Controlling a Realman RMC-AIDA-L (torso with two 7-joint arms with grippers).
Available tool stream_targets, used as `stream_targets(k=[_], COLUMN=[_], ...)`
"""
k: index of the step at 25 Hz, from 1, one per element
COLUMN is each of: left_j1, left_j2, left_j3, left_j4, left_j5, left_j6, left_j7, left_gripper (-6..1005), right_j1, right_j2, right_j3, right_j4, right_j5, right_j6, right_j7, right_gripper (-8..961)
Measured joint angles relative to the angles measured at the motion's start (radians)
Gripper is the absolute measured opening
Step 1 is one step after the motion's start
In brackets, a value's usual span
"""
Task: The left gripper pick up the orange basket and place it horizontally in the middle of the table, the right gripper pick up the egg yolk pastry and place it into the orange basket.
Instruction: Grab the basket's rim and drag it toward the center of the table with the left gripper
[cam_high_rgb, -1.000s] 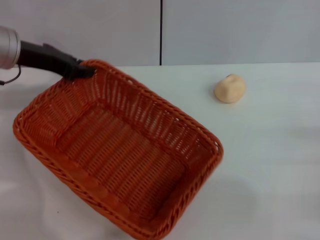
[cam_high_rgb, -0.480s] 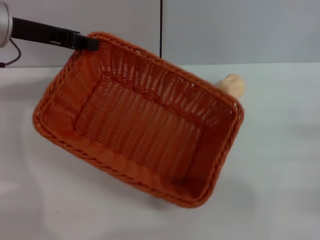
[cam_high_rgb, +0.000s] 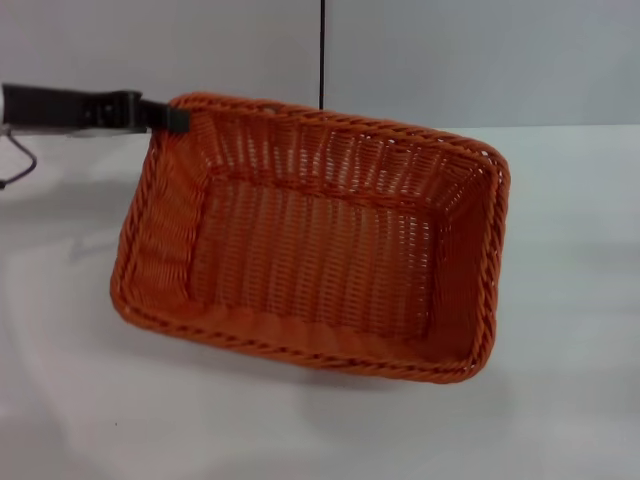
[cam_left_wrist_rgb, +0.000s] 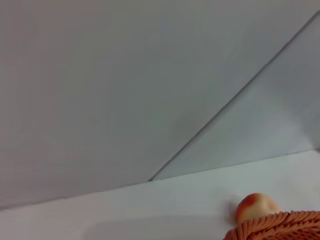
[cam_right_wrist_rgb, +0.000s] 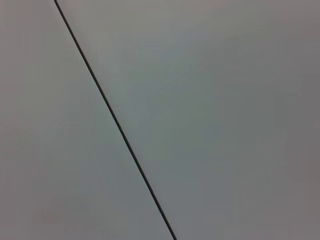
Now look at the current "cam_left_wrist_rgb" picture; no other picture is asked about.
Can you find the red and cream peach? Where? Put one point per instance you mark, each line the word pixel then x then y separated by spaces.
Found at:
pixel 257 205

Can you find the orange woven plastic basket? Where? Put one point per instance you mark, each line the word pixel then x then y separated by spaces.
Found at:
pixel 280 226

